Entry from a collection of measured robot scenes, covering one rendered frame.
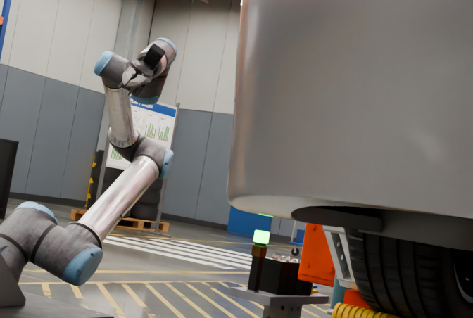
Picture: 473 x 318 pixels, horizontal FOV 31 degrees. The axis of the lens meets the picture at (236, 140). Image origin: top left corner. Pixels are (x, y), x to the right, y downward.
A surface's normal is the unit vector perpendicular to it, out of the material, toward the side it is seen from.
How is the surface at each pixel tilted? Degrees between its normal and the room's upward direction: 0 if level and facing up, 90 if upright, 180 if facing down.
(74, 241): 43
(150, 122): 90
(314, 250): 90
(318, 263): 90
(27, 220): 52
